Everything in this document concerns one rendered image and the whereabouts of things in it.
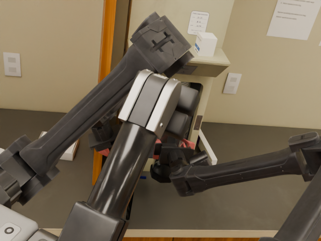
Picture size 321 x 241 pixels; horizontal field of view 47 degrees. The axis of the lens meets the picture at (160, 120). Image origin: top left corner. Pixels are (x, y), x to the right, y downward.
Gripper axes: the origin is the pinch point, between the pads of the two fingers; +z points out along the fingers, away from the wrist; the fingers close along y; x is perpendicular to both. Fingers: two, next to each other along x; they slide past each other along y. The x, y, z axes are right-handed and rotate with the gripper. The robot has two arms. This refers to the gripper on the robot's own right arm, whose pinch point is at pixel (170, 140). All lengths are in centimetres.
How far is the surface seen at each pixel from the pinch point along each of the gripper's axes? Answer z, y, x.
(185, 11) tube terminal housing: 9.4, 0.2, -42.8
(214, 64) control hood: -1.5, -9.1, -30.0
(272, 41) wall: 52, -56, -23
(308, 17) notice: 50, -69, -36
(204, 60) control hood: -1.3, -5.4, -31.2
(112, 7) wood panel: 1.3, 23.8, -43.5
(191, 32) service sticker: 9.6, -3.0, -36.2
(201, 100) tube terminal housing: 10.8, -12.4, -10.8
